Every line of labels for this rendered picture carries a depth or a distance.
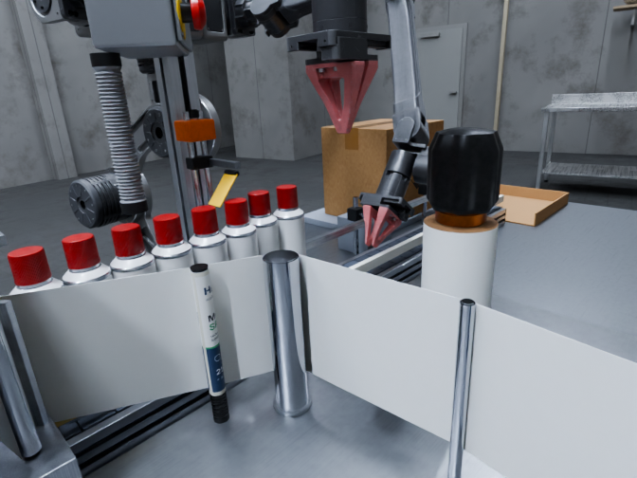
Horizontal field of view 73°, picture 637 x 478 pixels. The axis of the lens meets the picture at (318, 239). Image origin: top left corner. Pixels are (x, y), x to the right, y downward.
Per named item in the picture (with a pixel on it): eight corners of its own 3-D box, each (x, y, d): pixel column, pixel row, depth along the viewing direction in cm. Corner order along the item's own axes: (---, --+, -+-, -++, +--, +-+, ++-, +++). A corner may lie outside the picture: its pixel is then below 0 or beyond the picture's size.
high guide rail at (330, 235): (112, 327, 56) (110, 318, 56) (109, 324, 57) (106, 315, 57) (480, 180, 128) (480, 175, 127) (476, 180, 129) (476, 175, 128)
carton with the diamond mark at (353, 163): (386, 228, 121) (386, 129, 112) (324, 213, 137) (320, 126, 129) (440, 204, 141) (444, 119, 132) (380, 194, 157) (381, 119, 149)
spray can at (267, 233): (262, 321, 69) (248, 197, 62) (249, 309, 73) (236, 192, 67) (290, 312, 72) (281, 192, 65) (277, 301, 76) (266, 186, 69)
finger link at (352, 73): (392, 129, 50) (392, 40, 47) (354, 136, 45) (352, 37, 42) (346, 129, 54) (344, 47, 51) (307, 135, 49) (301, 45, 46)
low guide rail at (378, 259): (145, 385, 53) (142, 372, 52) (140, 381, 54) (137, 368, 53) (502, 201, 125) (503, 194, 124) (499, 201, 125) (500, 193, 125)
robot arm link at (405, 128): (412, 135, 95) (400, 116, 88) (464, 140, 89) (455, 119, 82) (396, 185, 94) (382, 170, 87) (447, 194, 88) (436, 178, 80)
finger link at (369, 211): (379, 244, 81) (396, 198, 83) (350, 237, 86) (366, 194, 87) (395, 255, 86) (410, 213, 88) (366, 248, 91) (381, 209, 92)
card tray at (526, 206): (535, 227, 122) (536, 212, 121) (450, 211, 140) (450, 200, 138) (567, 204, 142) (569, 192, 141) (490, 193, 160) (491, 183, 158)
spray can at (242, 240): (258, 336, 65) (244, 205, 59) (227, 332, 67) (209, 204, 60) (270, 319, 70) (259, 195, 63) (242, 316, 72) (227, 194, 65)
